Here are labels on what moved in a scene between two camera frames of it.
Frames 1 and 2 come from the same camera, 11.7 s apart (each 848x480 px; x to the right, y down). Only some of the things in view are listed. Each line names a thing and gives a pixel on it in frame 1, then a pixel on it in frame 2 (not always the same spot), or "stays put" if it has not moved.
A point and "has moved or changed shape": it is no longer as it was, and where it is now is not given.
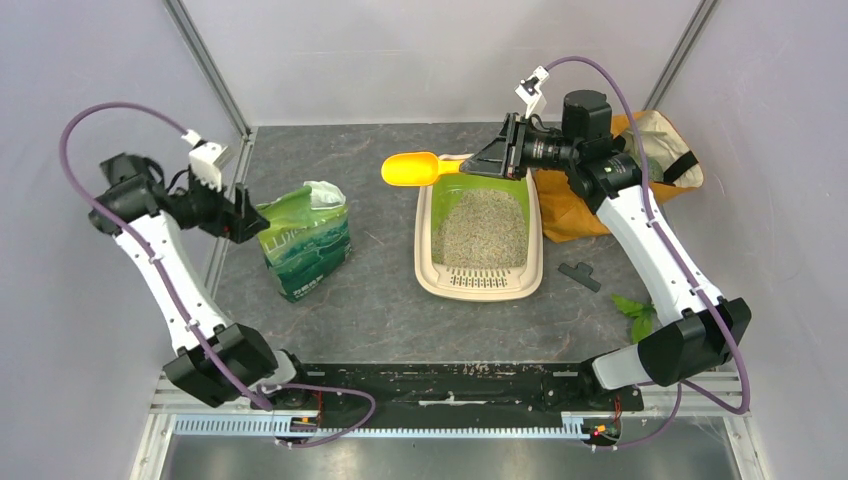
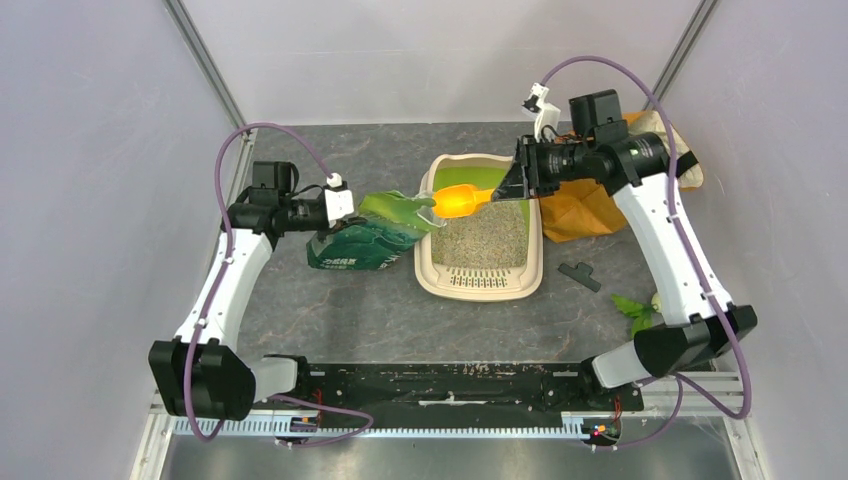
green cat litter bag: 308,240 has moved or changed shape
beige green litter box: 479,238 stays put
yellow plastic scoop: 416,169 → 460,200
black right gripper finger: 488,161 → 524,180
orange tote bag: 568,216 stays put
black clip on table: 580,274 stays put
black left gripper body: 207,209 → 303,215
